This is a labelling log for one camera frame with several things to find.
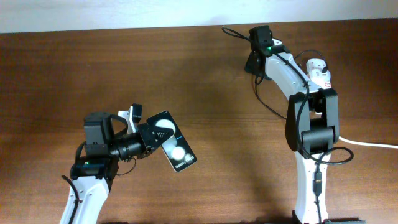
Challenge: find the black Samsung flip phone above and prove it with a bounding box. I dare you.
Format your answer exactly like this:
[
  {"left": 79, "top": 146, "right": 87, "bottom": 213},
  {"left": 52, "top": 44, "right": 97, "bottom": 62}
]
[{"left": 146, "top": 111, "right": 197, "bottom": 172}]

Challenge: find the black USB charging cable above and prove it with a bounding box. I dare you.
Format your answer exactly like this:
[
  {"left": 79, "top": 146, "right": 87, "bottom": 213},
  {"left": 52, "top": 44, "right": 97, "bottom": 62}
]
[{"left": 253, "top": 49, "right": 329, "bottom": 121}]

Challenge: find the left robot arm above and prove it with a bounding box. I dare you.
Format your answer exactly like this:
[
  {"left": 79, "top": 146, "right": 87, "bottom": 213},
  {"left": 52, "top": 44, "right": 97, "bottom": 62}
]
[{"left": 60, "top": 110, "right": 177, "bottom": 223}]

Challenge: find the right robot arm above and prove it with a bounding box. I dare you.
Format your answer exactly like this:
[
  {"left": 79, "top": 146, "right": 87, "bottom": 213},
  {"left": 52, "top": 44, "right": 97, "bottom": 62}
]
[{"left": 245, "top": 26, "right": 340, "bottom": 223}]

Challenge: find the white USB charger adapter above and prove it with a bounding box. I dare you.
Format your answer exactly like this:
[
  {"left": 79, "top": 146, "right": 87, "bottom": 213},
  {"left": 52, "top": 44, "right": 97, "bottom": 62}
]
[{"left": 306, "top": 58, "right": 330, "bottom": 83}]

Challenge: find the white power strip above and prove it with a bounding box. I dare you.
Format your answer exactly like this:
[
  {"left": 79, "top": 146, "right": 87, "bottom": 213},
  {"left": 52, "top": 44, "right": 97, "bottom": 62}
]
[{"left": 312, "top": 73, "right": 331, "bottom": 89}]

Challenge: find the left camera black cable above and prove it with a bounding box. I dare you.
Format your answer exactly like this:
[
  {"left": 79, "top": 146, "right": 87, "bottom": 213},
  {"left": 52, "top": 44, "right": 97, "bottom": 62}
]
[{"left": 60, "top": 139, "right": 88, "bottom": 224}]

